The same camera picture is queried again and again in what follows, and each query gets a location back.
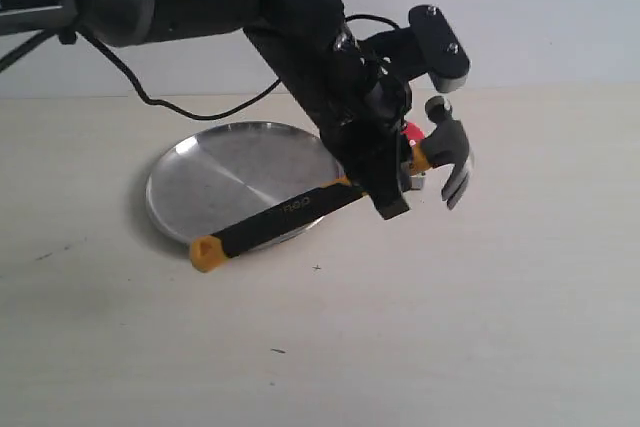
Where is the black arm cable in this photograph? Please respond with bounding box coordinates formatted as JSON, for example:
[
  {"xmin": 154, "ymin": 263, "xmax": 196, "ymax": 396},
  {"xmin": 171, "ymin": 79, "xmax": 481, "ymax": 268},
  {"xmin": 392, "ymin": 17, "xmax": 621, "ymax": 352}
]
[{"xmin": 0, "ymin": 14, "xmax": 401, "ymax": 122}]

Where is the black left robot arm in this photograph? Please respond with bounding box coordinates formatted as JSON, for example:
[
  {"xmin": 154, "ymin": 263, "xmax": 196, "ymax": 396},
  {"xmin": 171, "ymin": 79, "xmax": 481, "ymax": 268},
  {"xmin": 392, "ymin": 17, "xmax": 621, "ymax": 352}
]
[{"xmin": 1, "ymin": 0, "xmax": 411, "ymax": 219}]

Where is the yellow black claw hammer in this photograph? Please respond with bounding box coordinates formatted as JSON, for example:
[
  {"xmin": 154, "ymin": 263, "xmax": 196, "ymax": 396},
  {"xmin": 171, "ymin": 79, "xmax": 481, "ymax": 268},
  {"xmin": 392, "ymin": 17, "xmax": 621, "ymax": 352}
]
[{"xmin": 189, "ymin": 95, "xmax": 474, "ymax": 273}]

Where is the round steel plate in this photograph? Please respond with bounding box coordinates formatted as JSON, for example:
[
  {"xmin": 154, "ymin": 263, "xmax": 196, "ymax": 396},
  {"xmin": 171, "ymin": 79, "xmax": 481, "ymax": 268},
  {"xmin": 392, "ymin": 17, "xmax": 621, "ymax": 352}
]
[{"xmin": 144, "ymin": 121, "xmax": 344, "ymax": 251}]

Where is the red dome push button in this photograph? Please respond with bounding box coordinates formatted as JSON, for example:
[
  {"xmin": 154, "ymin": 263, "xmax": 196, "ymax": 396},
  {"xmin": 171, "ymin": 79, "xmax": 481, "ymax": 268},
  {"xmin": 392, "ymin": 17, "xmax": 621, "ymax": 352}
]
[{"xmin": 399, "ymin": 121, "xmax": 430, "ymax": 192}]

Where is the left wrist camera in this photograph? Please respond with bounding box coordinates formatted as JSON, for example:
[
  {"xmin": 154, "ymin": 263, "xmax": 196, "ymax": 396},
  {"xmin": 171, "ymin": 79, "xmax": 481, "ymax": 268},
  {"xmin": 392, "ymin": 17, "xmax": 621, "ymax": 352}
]
[{"xmin": 408, "ymin": 5, "xmax": 471, "ymax": 94}]

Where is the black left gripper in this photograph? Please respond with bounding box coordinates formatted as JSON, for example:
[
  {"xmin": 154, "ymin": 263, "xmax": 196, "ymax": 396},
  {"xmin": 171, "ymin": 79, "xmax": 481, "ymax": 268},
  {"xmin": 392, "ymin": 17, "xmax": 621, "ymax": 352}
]
[{"xmin": 315, "ymin": 31, "xmax": 411, "ymax": 220}]

